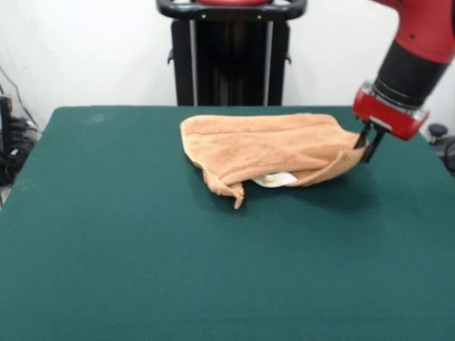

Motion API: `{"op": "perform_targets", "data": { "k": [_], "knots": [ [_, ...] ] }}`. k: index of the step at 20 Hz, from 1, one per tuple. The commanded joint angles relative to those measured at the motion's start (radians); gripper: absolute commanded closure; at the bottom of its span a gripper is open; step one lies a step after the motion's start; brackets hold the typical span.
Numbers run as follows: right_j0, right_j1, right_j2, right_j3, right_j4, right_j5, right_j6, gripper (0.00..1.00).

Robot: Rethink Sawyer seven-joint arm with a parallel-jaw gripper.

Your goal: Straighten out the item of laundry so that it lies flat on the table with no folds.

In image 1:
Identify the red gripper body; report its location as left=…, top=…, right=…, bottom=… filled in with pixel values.
left=352, top=81, right=430, bottom=142

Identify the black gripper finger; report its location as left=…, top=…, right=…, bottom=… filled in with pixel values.
left=353, top=122, right=373, bottom=150
left=362, top=130, right=385, bottom=164

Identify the tan terry towel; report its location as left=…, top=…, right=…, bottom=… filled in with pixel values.
left=180, top=112, right=367, bottom=210

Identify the black office chair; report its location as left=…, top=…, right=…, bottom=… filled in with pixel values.
left=428, top=123, right=455, bottom=178

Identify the dark green table cloth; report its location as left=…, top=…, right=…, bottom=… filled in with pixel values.
left=0, top=104, right=455, bottom=341

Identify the black equipment box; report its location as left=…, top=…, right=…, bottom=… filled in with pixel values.
left=0, top=94, right=15, bottom=157

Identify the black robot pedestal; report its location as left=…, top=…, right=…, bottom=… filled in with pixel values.
left=155, top=0, right=306, bottom=107

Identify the black cable bundle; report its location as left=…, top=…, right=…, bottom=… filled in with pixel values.
left=0, top=119, right=41, bottom=186

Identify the grey cable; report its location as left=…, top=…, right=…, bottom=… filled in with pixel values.
left=0, top=65, right=38, bottom=127

